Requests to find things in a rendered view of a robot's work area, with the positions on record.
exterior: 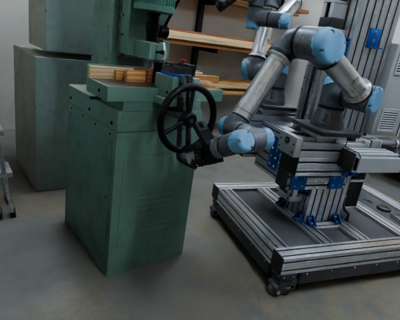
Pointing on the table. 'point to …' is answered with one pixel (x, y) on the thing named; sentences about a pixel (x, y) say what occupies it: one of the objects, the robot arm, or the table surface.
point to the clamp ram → (156, 69)
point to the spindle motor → (157, 6)
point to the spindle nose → (152, 26)
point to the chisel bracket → (148, 50)
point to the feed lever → (166, 26)
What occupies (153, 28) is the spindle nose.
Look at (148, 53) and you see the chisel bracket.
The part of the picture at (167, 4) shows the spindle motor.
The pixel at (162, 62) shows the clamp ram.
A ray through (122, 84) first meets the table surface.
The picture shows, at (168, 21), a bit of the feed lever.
